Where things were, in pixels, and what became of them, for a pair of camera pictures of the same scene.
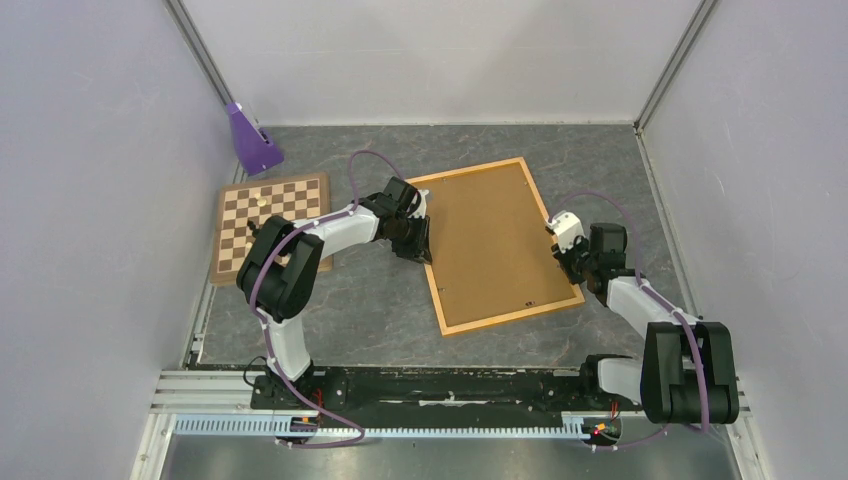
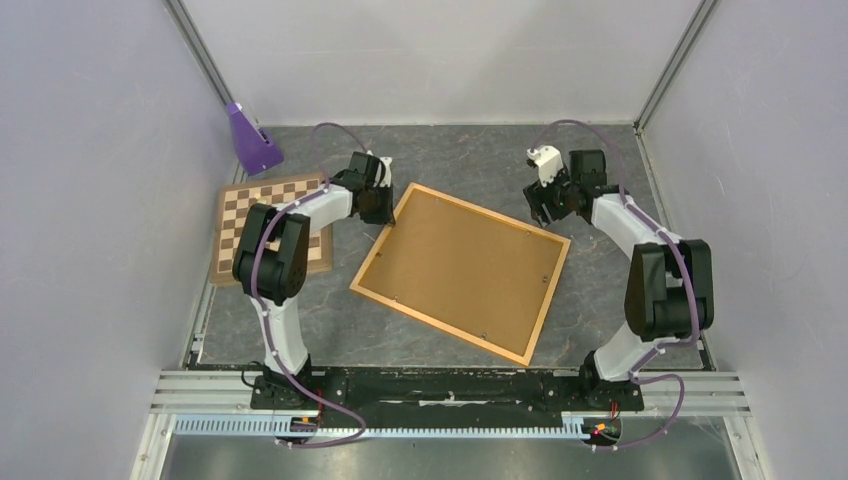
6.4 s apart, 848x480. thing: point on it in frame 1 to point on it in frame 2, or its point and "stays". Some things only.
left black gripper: (420, 249) to (386, 215)
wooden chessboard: (293, 198) stays
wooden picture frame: (490, 248) to (526, 360)
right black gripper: (580, 242) to (537, 196)
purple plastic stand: (254, 149) stays
